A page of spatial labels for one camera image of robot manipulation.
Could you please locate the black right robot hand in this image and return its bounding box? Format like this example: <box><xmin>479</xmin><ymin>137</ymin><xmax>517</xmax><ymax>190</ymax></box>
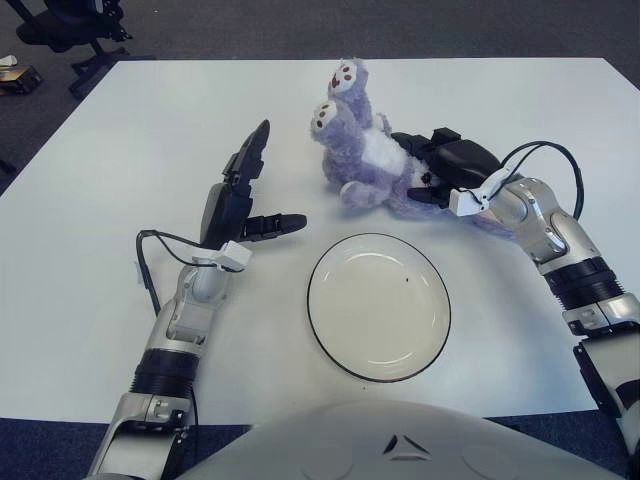
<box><xmin>390</xmin><ymin>127</ymin><xmax>502</xmax><ymax>209</ymax></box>

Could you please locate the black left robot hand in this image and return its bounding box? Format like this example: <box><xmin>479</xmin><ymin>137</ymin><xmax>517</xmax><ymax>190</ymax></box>
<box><xmin>199</xmin><ymin>118</ymin><xmax>308</xmax><ymax>250</ymax></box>

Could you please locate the purple plush rabbit doll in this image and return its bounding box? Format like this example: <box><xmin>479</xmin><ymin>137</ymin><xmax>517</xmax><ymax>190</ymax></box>
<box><xmin>309</xmin><ymin>58</ymin><xmax>516</xmax><ymax>240</ymax></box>

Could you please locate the white plate with black rim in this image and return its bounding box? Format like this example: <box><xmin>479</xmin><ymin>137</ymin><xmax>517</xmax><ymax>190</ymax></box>
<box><xmin>306</xmin><ymin>232</ymin><xmax>453</xmax><ymax>384</ymax></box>

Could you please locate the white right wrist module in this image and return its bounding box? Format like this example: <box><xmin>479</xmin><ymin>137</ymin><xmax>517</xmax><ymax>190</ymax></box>
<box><xmin>448</xmin><ymin>167</ymin><xmax>511</xmax><ymax>217</ymax></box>

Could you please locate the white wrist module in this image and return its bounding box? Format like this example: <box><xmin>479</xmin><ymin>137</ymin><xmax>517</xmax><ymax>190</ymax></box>
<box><xmin>192</xmin><ymin>240</ymin><xmax>251</xmax><ymax>274</ymax></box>
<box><xmin>448</xmin><ymin>167</ymin><xmax>511</xmax><ymax>217</ymax></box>

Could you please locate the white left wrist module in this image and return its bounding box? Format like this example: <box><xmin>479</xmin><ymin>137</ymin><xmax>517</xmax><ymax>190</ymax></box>
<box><xmin>192</xmin><ymin>240</ymin><xmax>251</xmax><ymax>274</ymax></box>

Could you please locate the black office chair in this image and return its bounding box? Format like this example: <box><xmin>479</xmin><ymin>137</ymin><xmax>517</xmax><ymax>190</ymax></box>
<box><xmin>14</xmin><ymin>0</ymin><xmax>156</xmax><ymax>99</ymax></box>

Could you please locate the brown cardboard box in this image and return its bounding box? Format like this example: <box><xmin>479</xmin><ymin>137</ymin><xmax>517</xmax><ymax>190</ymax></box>
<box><xmin>0</xmin><ymin>65</ymin><xmax>42</xmax><ymax>95</ymax></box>

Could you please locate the grey robot torso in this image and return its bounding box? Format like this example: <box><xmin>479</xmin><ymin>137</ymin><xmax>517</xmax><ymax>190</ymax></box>
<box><xmin>182</xmin><ymin>399</ymin><xmax>626</xmax><ymax>480</ymax></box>

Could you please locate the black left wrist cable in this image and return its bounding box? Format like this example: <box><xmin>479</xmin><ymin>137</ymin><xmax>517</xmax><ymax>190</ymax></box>
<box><xmin>135</xmin><ymin>228</ymin><xmax>221</xmax><ymax>314</ymax></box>

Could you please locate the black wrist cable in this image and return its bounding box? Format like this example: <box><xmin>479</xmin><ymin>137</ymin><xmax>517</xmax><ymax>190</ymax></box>
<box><xmin>499</xmin><ymin>142</ymin><xmax>585</xmax><ymax>221</ymax></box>
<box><xmin>135</xmin><ymin>228</ymin><xmax>221</xmax><ymax>314</ymax></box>

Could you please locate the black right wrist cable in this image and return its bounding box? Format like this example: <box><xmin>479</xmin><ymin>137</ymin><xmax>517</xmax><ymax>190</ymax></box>
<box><xmin>499</xmin><ymin>142</ymin><xmax>585</xmax><ymax>221</ymax></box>

